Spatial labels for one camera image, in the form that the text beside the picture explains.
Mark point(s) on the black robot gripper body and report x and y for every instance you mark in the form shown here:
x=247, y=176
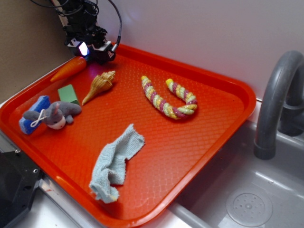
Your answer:
x=89, y=41

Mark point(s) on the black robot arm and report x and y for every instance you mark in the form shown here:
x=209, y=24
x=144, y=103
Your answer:
x=77, y=11

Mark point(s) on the orange toy carrot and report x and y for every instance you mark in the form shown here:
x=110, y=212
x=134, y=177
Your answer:
x=70, y=68

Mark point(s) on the tan spiral seashell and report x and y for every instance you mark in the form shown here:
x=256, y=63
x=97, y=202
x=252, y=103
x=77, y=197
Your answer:
x=100, y=83

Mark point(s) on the green block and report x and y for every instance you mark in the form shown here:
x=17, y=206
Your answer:
x=67, y=94

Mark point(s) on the grey plush bunny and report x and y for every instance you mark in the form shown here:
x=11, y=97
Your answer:
x=57, y=115

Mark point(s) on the orange plastic tray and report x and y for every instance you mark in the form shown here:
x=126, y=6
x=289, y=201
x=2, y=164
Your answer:
x=174, y=151

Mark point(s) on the blue sponge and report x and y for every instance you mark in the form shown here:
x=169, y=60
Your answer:
x=29, y=126

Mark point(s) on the light blue cloth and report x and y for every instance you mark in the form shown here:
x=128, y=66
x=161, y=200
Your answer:
x=110, y=166

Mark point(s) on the grey toy faucet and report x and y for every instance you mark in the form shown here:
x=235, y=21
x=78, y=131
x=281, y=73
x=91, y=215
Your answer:
x=282, y=108

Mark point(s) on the grey sink basin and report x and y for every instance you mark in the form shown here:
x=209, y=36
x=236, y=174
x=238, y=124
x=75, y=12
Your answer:
x=202, y=204

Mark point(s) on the sink drain cover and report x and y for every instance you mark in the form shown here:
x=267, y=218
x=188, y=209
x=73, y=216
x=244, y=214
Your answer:
x=249, y=209

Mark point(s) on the black bracket with screws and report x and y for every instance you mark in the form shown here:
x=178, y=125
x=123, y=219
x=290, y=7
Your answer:
x=19, y=180

